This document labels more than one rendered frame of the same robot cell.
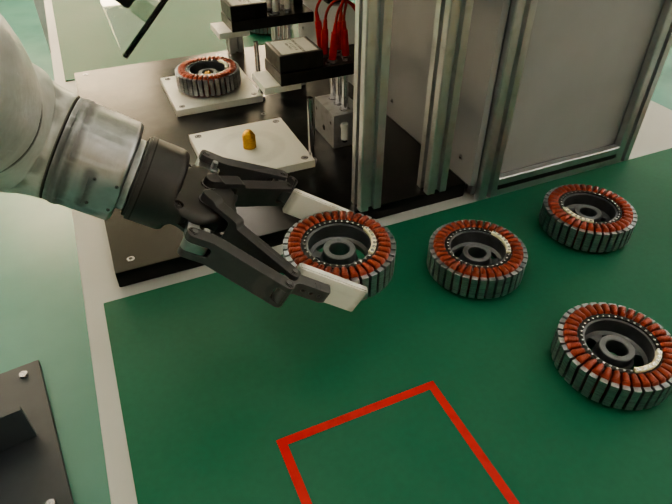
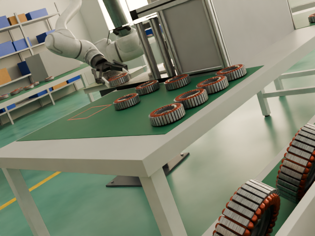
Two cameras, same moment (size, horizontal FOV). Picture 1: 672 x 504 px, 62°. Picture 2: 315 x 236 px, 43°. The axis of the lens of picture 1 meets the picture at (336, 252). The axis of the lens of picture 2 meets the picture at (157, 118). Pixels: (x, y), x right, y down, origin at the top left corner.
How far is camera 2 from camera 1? 1.86 m
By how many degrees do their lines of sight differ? 67
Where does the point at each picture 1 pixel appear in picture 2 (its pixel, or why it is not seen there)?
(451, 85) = (161, 46)
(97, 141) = (89, 55)
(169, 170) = (95, 60)
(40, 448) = (165, 170)
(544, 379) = not seen: hidden behind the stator
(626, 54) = (206, 34)
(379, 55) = (143, 40)
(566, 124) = (198, 57)
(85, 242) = not seen: hidden behind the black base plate
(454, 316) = not seen: hidden behind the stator
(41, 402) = (177, 161)
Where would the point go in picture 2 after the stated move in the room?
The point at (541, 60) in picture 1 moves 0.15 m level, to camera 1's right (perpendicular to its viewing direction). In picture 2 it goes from (179, 38) to (195, 35)
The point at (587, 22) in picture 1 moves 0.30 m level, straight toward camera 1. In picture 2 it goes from (186, 26) to (120, 50)
